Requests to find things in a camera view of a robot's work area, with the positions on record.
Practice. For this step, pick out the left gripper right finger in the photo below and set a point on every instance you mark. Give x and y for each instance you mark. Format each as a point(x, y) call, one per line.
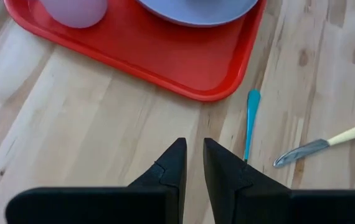
point(258, 208)

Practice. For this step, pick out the red plastic tray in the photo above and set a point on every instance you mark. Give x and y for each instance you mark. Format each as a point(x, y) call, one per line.
point(165, 62)

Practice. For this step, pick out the pink plastic cup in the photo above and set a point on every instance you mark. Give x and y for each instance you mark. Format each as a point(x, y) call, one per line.
point(74, 12)

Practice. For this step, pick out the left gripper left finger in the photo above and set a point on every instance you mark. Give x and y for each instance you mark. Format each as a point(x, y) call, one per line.
point(152, 205)

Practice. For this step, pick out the lavender round plate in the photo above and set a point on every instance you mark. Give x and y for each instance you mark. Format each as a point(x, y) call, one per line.
point(196, 12)

